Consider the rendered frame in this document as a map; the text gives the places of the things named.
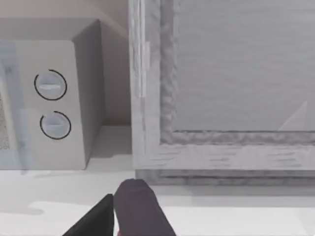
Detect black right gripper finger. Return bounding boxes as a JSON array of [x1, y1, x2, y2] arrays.
[[62, 193, 115, 236]]

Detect pale blue microwave knob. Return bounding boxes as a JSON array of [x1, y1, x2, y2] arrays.
[[45, 116, 67, 133], [38, 74, 62, 95]]

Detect pale microwave oven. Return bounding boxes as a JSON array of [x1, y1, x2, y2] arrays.
[[0, 18, 102, 171]]

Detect microwave glass door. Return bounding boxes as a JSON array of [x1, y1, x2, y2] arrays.
[[0, 43, 32, 173]]

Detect grey wooden cabinet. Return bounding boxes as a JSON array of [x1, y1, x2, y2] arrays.
[[127, 0, 315, 186]]

